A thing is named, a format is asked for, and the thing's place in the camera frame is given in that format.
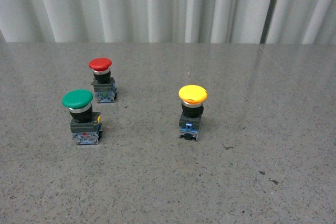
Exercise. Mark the yellow mushroom push button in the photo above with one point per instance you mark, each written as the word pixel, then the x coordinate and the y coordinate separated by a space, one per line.
pixel 192 98

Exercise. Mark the white pleated curtain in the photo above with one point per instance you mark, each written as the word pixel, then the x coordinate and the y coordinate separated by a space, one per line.
pixel 214 21

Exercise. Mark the red mushroom push button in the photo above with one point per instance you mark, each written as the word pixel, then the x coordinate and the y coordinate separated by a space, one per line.
pixel 103 84

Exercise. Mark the green mushroom push button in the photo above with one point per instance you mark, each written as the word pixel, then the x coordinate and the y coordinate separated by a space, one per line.
pixel 86 124

